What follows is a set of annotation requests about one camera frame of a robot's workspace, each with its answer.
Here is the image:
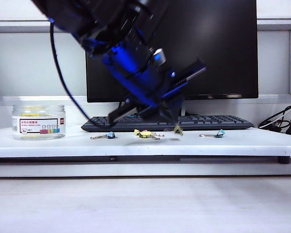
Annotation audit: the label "teal binder clip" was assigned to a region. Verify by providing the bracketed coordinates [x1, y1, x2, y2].
[198, 130, 226, 139]

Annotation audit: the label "black looped cables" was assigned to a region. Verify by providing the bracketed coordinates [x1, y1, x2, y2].
[258, 103, 291, 130]

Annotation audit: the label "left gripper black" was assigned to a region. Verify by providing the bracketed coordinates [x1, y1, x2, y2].
[108, 58, 207, 129]

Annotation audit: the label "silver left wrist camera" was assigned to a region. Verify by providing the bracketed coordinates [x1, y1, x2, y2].
[152, 48, 166, 67]

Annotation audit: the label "white lower slab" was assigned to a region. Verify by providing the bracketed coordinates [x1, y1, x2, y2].
[0, 162, 291, 178]

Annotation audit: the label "black AOC monitor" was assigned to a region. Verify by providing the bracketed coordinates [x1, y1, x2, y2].
[84, 0, 259, 103]

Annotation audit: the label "grey office partition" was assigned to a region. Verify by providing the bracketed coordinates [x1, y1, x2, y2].
[0, 16, 291, 127]

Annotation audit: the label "black computer keyboard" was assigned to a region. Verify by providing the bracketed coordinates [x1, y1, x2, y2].
[81, 115, 255, 133]

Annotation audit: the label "white raised desk board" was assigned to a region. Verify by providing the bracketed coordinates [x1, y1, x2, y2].
[0, 125, 291, 159]

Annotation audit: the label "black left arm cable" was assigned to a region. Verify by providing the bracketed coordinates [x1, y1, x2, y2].
[49, 20, 112, 127]

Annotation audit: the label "white thin cable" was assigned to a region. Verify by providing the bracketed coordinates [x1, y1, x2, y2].
[259, 104, 291, 129]

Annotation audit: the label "clear plastic clip jar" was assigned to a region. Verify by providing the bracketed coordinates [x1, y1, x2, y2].
[11, 104, 66, 141]

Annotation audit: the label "pink binder clip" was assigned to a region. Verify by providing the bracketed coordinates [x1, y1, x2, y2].
[139, 130, 161, 141]

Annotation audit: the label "light blue binder clip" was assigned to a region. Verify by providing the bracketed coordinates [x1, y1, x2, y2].
[90, 132, 119, 140]

